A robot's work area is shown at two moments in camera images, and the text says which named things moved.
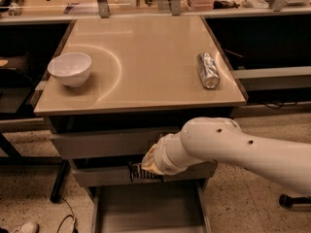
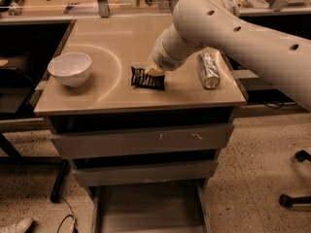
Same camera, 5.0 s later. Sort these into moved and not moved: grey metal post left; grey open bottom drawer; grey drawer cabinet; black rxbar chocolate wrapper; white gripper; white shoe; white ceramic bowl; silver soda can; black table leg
Moved: black rxbar chocolate wrapper; white gripper; white shoe
Not moved: white ceramic bowl; black table leg; grey open bottom drawer; silver soda can; grey metal post left; grey drawer cabinet
